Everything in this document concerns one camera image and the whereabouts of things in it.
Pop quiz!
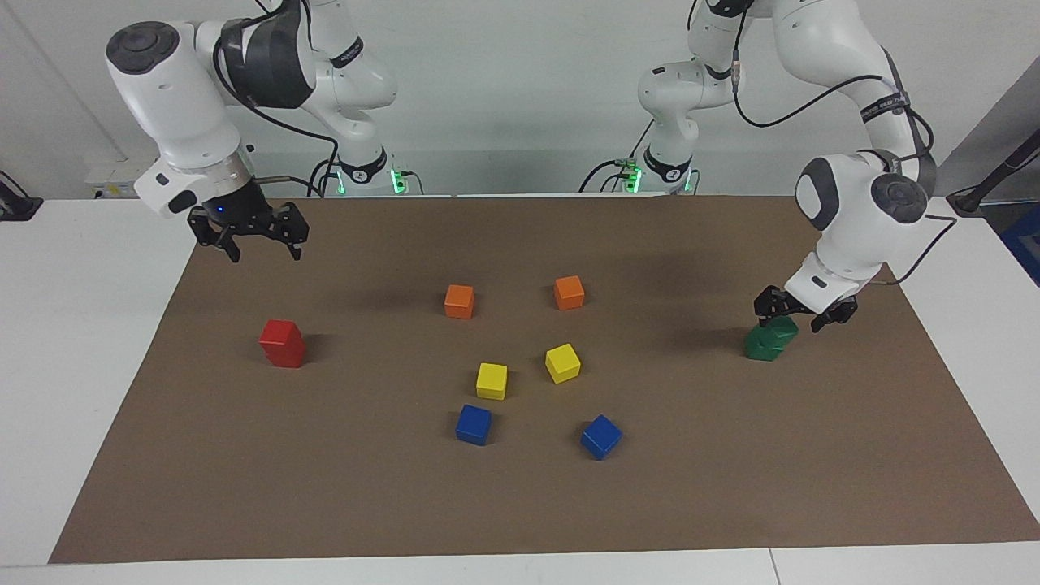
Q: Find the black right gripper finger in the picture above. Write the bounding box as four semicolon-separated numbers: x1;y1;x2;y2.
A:
272;201;310;262
187;207;242;263

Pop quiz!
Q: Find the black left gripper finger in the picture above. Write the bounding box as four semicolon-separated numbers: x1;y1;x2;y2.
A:
754;284;801;319
810;297;859;334

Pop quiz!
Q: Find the green cube block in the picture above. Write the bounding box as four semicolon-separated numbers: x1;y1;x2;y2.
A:
743;327;787;362
760;315;800;346

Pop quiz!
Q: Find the white power strip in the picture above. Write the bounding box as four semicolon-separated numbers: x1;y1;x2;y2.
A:
85;162;135;200

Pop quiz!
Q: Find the blue crate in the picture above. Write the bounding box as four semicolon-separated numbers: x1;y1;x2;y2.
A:
999;203;1040;287

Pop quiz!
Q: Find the black tripod stand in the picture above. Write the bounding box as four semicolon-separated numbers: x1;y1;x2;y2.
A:
947;126;1040;216

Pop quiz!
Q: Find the blue cube block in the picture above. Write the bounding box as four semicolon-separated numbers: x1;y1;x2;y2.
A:
455;404;492;446
580;414;623;462

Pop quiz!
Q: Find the yellow cube block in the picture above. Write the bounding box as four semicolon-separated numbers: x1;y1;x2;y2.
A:
545;343;582;384
475;362;509;401

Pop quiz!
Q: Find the brown paper mat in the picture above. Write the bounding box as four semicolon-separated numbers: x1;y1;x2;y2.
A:
49;195;1040;564

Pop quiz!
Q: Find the black base cable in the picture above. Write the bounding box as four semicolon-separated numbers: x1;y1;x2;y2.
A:
578;122;655;193
307;158;342;197

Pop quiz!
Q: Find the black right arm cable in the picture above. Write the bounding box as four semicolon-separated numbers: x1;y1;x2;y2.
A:
213;0;340;197

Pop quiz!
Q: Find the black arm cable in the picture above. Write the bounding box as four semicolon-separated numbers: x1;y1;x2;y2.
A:
213;0;340;197
731;0;960;285

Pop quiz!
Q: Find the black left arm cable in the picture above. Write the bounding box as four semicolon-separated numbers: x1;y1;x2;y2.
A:
731;0;960;285

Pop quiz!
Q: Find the black clamp mount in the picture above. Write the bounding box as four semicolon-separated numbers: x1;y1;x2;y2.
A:
0;171;43;222

